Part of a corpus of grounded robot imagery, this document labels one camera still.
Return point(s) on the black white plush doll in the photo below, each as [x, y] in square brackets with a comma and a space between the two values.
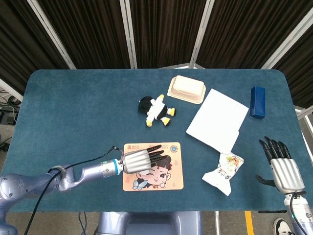
[156, 111]

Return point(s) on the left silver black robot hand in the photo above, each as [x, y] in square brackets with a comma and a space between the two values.
[135, 162]

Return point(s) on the dark folding screen panel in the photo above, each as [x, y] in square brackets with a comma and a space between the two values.
[166, 31]
[244, 31]
[93, 31]
[24, 44]
[300, 73]

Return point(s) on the dark blue box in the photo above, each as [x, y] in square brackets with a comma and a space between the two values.
[258, 102]

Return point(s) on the beige disposable food container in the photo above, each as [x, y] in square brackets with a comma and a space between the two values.
[187, 89]

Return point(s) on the white paper sheets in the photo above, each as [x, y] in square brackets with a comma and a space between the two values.
[217, 120]

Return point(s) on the blue table cloth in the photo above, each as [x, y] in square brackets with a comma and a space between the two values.
[73, 110]

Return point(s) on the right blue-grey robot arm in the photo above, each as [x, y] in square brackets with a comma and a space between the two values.
[300, 211]

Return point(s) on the cartoon girl mouse pad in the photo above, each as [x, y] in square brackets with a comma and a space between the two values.
[171, 178]

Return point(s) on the white black sneaker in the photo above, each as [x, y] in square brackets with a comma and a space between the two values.
[281, 226]

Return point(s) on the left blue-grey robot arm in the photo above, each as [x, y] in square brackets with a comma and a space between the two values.
[80, 173]

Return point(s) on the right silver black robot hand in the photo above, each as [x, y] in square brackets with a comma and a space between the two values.
[287, 175]

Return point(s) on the blue-grey robot torso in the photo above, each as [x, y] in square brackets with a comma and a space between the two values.
[146, 225]

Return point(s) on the white table leg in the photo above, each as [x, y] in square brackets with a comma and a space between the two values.
[217, 222]

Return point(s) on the white snack packet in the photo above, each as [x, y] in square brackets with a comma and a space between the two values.
[220, 175]

